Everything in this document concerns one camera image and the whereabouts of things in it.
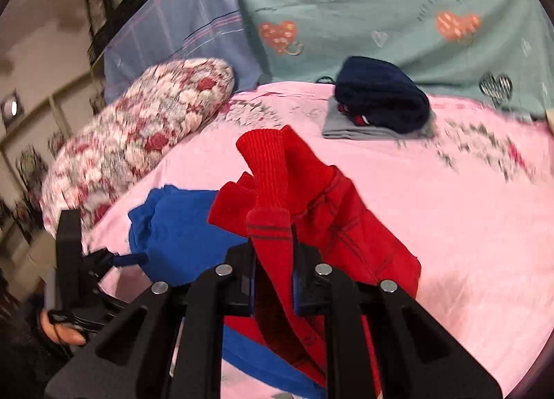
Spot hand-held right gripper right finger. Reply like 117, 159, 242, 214
292, 243, 505, 399

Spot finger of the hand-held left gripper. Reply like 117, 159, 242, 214
83, 247, 149, 283

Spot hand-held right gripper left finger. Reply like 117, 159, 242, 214
43, 245, 258, 399

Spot blue and red pants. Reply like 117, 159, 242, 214
127, 124, 422, 399

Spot person's left forearm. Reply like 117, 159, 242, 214
0, 278, 74, 399

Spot person's left hand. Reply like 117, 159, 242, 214
40, 310, 87, 345

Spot red floral quilt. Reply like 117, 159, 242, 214
41, 57, 236, 237

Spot pink floral bedsheet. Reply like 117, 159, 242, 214
82, 81, 554, 399

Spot folded grey garment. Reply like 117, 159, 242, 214
322, 98, 436, 140

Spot folded navy garment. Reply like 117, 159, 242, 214
334, 56, 430, 134

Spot blue plaid sheet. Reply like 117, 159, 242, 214
104, 0, 269, 101

